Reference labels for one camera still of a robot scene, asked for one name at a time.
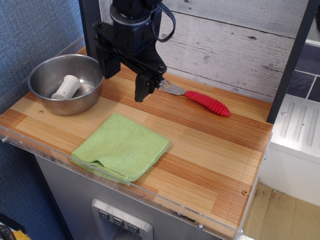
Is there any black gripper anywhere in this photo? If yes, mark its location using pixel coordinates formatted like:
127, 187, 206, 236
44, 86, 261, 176
93, 11, 167, 102

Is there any red handled metal fork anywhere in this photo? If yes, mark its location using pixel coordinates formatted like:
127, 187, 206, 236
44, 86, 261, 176
159, 78, 231, 117

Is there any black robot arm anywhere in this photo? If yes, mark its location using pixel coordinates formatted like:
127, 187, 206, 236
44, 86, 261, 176
93, 0, 167, 102

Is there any green microfiber cloth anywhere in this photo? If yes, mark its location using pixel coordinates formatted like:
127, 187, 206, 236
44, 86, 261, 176
70, 113, 170, 185

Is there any white salt shaker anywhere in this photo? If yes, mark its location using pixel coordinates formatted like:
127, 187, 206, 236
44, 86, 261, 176
51, 75, 81, 100

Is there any stainless steel bowl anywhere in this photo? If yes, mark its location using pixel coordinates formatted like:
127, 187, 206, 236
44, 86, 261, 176
27, 54, 104, 116

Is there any silver toy dishwasher cabinet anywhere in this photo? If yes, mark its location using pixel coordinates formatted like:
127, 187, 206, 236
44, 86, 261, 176
36, 154, 240, 240

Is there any dishwasher button panel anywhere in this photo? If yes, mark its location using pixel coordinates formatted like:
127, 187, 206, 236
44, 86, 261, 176
91, 198, 154, 240

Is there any white toy sink drainboard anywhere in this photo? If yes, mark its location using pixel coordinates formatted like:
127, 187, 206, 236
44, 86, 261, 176
259, 94, 320, 205

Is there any yellow black object at corner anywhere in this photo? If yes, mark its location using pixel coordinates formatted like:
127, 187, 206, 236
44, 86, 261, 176
0, 224, 31, 240

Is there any dark left frame post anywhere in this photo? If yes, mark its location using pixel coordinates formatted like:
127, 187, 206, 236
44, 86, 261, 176
78, 0, 112, 60

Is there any dark frame post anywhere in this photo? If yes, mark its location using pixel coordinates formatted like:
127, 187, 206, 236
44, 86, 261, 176
78, 0, 112, 60
266, 0, 320, 124

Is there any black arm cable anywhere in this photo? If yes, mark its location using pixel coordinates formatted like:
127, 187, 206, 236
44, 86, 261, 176
149, 2, 176, 43

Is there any dark right frame post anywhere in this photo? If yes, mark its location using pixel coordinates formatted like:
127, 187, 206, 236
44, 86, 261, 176
266, 0, 320, 124

